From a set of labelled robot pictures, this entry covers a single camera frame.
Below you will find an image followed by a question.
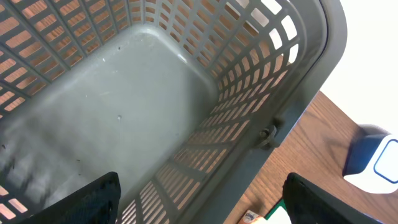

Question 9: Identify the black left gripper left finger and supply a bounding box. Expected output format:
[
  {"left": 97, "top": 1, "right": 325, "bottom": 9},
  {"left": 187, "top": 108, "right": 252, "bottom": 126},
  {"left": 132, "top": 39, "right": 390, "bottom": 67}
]
[{"left": 20, "top": 172, "right": 121, "bottom": 224}]

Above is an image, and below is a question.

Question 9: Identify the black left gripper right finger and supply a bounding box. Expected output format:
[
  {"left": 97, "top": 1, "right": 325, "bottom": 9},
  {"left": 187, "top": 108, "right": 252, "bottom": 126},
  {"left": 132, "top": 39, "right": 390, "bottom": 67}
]
[{"left": 282, "top": 172, "right": 380, "bottom": 224}]

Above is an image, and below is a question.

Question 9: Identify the green wipes package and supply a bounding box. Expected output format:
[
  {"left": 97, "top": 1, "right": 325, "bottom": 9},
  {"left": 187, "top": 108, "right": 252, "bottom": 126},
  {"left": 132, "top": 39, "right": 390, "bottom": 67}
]
[{"left": 265, "top": 199, "right": 292, "bottom": 224}]

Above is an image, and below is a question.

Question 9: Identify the orange small box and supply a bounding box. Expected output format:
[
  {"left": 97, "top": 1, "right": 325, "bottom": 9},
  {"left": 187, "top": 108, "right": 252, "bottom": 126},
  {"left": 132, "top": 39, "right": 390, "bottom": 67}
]
[{"left": 238, "top": 210, "right": 267, "bottom": 224}]

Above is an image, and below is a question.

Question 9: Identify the white barcode scanner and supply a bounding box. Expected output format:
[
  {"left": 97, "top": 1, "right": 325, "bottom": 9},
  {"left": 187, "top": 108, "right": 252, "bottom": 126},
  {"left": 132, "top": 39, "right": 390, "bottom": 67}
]
[{"left": 343, "top": 134, "right": 397, "bottom": 194}]

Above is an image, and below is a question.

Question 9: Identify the grey plastic basket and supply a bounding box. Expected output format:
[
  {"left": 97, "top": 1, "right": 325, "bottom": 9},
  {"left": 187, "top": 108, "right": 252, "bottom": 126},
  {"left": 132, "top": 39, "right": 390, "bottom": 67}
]
[{"left": 1, "top": 0, "right": 347, "bottom": 223}]

